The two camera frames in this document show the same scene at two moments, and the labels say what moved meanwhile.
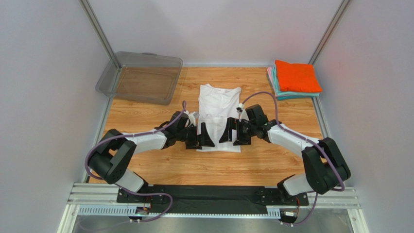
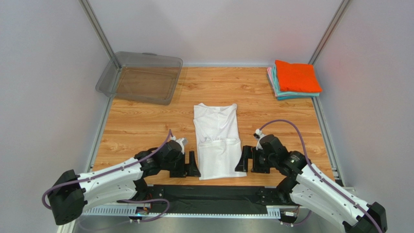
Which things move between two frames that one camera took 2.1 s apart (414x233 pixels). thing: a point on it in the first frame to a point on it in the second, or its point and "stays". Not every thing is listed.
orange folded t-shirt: [298, 77] stays
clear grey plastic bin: [143, 76] stays
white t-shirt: [215, 105] to [218, 143]
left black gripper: [198, 141] to [190, 169]
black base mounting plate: [211, 199] stays
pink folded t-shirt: [269, 73] stays
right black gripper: [238, 134] to [254, 160]
